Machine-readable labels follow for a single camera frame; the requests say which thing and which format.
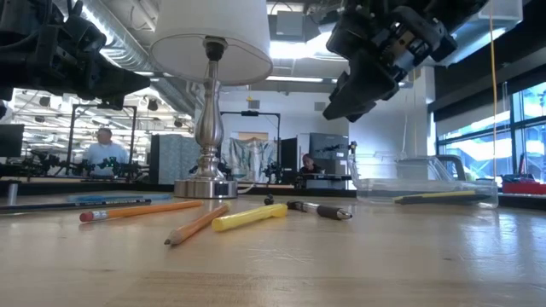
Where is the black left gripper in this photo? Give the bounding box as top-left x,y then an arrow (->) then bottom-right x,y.
0,0 -> 151,111

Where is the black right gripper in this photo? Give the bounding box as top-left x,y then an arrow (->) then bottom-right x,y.
322,0 -> 490,120

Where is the blue pen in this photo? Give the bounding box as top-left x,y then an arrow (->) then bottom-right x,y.
65,193 -> 172,204

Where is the long black pen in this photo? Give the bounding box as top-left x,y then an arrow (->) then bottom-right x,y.
0,198 -> 153,215

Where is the orange wooden pencil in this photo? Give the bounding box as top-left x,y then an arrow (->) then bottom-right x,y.
78,200 -> 204,223
163,203 -> 232,247

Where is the clear plastic supply box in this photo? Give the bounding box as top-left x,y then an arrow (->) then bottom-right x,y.
346,152 -> 500,211

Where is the black clear barrel pen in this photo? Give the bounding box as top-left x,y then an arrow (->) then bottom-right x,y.
286,200 -> 354,222

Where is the black yellow pencil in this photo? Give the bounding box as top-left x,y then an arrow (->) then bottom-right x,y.
392,189 -> 492,206

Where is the yellow highlighter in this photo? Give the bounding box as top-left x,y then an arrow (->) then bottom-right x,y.
211,202 -> 289,233

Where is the person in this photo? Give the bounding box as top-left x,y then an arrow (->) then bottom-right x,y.
299,153 -> 324,176
82,127 -> 130,178

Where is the white shade silver table lamp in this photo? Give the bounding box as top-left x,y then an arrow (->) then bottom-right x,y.
149,0 -> 275,200

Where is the dark monitor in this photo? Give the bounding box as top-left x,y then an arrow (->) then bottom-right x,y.
0,123 -> 26,159

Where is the red bin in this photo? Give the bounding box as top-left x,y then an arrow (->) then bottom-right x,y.
502,180 -> 546,196

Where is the silver ventilation duct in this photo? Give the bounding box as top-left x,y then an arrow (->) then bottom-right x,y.
80,0 -> 201,117

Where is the black aluminium table frame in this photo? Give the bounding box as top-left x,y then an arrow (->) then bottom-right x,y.
0,177 -> 546,211

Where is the yellow hanging cord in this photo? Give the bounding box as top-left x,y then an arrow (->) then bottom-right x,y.
488,0 -> 499,182

